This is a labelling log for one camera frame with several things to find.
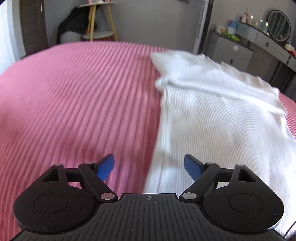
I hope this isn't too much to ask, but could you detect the white knit sweater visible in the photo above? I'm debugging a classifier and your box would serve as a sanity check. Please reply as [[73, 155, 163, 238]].
[[144, 51, 295, 237]]

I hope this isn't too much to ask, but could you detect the pink ribbed bedspread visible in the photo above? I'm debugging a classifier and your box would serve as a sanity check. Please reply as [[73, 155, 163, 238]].
[[1, 42, 295, 240]]

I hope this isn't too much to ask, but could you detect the grey vanity desk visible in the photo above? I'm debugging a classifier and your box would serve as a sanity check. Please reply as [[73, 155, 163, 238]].
[[236, 22, 295, 94]]

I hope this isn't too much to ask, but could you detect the grey drawer cabinet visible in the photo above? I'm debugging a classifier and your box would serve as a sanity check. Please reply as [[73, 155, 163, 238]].
[[205, 30, 253, 72]]

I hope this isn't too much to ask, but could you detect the green item on cabinet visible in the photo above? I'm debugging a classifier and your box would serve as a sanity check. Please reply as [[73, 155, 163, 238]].
[[222, 32, 240, 42]]

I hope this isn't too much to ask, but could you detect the small white box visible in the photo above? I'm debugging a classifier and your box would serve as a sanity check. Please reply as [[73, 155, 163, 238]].
[[215, 25, 227, 33]]

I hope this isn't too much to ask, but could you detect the blue tissue box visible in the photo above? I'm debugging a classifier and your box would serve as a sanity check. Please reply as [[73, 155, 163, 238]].
[[226, 20, 238, 36]]

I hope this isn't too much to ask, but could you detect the round vanity mirror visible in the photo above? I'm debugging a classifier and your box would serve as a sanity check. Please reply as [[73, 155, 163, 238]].
[[267, 9, 292, 42]]

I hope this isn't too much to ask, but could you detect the round wooden side table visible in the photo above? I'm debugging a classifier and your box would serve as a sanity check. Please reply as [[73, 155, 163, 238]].
[[77, 1, 118, 42]]

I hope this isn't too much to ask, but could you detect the black garment on table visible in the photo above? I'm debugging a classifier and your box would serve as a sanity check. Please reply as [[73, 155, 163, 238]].
[[56, 7, 90, 45]]

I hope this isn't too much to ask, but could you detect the dark wooden door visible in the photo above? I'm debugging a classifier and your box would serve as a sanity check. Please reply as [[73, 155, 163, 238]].
[[19, 0, 49, 56]]

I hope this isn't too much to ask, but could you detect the white standing air conditioner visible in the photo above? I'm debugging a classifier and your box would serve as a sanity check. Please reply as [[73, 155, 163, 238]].
[[193, 0, 214, 55]]

